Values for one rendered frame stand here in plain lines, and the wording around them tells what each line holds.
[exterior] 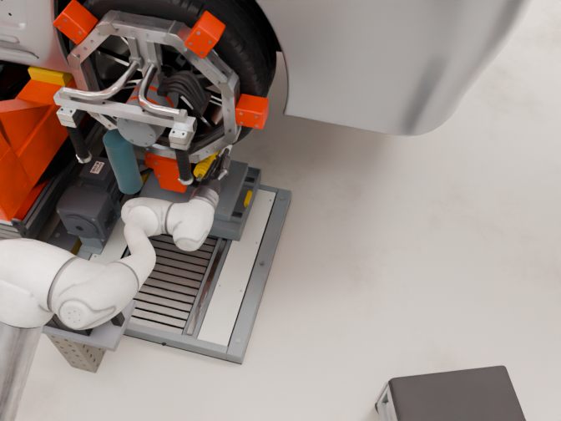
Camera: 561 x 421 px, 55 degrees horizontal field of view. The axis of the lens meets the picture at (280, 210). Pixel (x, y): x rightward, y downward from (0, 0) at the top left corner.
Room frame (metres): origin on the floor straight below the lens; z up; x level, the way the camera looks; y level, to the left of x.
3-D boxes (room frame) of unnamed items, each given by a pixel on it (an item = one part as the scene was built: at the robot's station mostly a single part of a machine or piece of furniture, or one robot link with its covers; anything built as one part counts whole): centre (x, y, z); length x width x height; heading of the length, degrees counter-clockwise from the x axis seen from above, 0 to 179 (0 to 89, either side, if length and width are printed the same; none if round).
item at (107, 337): (0.75, 0.69, 0.44); 0.43 x 0.17 x 0.03; 78
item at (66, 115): (1.16, 0.62, 0.93); 0.09 x 0.05 x 0.05; 168
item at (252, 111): (1.26, 0.10, 0.85); 0.09 x 0.08 x 0.07; 78
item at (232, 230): (1.49, 0.38, 0.13); 0.50 x 0.36 x 0.10; 78
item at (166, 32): (1.32, 0.41, 0.85); 0.54 x 0.07 x 0.54; 78
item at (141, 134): (1.25, 0.43, 0.85); 0.21 x 0.14 x 0.14; 168
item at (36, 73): (1.61, 0.87, 0.70); 0.14 x 0.14 x 0.05; 78
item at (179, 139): (1.09, 0.29, 0.93); 0.09 x 0.05 x 0.05; 168
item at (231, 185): (1.49, 0.38, 0.32); 0.40 x 0.30 x 0.28; 78
